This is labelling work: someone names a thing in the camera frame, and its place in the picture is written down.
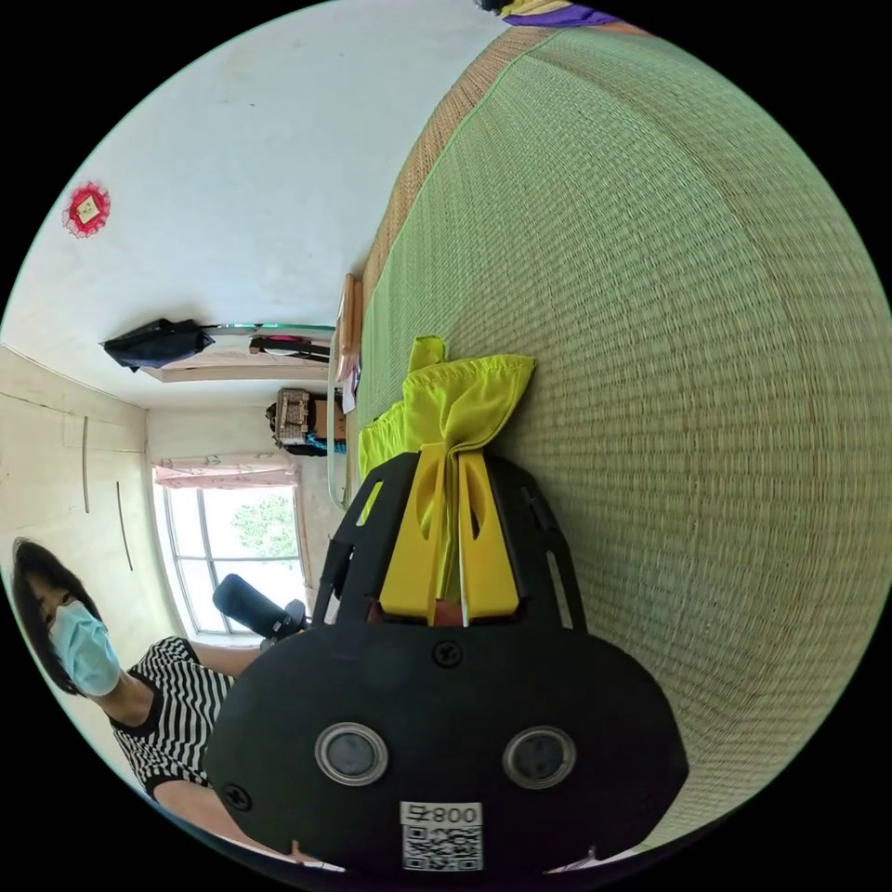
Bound pile of clothes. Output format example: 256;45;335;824
479;0;650;37

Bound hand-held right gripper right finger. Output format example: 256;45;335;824
455;453;523;625

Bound woven basket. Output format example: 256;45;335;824
265;387;312;452

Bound person's right forearm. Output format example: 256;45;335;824
155;779;297;862

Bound pink printed curtain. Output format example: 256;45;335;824
151;453;302;491

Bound person's left forearm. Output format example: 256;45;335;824
190;641;263;678

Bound bed with woven mat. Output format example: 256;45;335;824
333;26;892;865

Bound light green short sleeve shirt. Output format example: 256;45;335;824
357;335;536;602

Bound red round wall ornament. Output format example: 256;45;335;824
60;179;112;241

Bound window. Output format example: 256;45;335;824
154;485;313;636

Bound person's body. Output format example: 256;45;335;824
10;536;240;804

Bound person's right hand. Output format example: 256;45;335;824
283;838;348;873

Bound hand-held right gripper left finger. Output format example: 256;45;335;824
378;445;452;620

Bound black bag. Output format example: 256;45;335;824
101;317;216;371

